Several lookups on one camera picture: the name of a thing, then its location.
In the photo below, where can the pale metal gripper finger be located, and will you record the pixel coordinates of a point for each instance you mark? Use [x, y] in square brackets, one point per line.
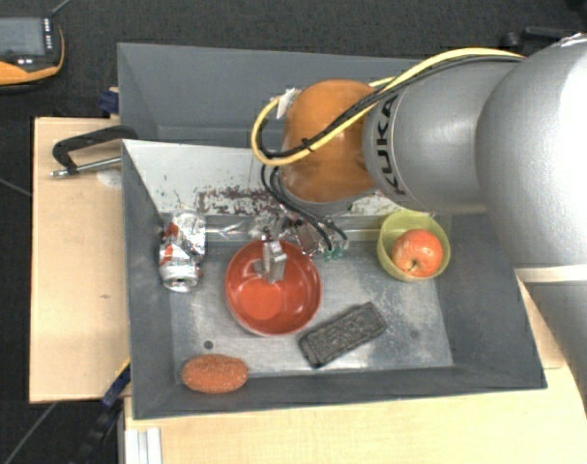
[277, 265]
[264, 259]

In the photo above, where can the red bowl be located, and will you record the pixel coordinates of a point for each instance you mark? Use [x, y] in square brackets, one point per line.
[273, 307]

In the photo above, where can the crushed red and silver can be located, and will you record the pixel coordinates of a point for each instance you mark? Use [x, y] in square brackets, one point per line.
[182, 254]

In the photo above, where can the dark grey flat block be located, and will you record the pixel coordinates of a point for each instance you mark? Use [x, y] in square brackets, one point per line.
[343, 334]

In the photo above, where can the yellow-green cup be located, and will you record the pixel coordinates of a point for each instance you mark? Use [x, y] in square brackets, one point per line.
[387, 259]

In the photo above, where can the orange scouring pad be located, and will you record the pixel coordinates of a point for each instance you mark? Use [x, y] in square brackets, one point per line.
[214, 374]

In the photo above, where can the red apple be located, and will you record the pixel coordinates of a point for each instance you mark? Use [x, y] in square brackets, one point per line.
[418, 253]

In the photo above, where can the grey metal bin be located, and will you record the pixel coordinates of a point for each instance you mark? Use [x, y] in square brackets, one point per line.
[399, 346]

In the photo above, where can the pale wood board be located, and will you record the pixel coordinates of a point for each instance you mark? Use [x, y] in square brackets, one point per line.
[75, 269]

